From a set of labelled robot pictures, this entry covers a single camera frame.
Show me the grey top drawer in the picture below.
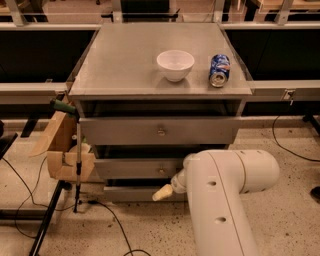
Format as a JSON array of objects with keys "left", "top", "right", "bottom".
[{"left": 80, "top": 117, "right": 241, "bottom": 145}]

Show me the thin black cable left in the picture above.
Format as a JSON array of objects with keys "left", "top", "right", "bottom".
[{"left": 0, "top": 155, "right": 76, "bottom": 240}]

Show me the black table leg frame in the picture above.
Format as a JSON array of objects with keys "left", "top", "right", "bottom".
[{"left": 0, "top": 180, "right": 72, "bottom": 256}]

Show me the black cable at right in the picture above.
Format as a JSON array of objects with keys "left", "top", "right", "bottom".
[{"left": 271, "top": 115, "right": 320, "bottom": 163}]

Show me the grey drawer cabinet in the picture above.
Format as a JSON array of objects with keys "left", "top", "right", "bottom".
[{"left": 69, "top": 23, "right": 251, "bottom": 189}]

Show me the black floor cable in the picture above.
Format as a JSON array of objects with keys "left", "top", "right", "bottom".
[{"left": 78, "top": 199, "right": 152, "bottom": 256}]

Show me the grey bottom drawer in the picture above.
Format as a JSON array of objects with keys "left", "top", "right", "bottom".
[{"left": 103, "top": 185, "right": 188, "bottom": 203}]

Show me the white bowl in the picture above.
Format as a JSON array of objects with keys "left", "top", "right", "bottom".
[{"left": 157, "top": 50, "right": 195, "bottom": 82}]

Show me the green handled grabber stick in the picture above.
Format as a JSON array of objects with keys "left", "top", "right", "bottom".
[{"left": 50, "top": 99, "right": 82, "bottom": 213}]

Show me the cardboard box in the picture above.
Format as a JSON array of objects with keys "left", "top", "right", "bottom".
[{"left": 27, "top": 96, "right": 98, "bottom": 183}]

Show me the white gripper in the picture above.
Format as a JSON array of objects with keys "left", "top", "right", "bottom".
[{"left": 152, "top": 169, "right": 187, "bottom": 201}]

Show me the blue soda can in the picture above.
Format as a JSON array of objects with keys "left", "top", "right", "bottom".
[{"left": 209, "top": 54, "right": 231, "bottom": 88}]

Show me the grey middle drawer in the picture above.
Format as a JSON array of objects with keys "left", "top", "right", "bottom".
[{"left": 95, "top": 158, "right": 183, "bottom": 179}]

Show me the grey drawer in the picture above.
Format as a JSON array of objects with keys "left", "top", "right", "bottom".
[
  {"left": 80, "top": 117, "right": 241, "bottom": 145},
  {"left": 103, "top": 185, "right": 188, "bottom": 203},
  {"left": 95, "top": 158, "right": 183, "bottom": 179}
]

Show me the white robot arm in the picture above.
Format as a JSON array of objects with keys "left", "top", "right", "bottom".
[{"left": 152, "top": 150, "right": 280, "bottom": 256}]

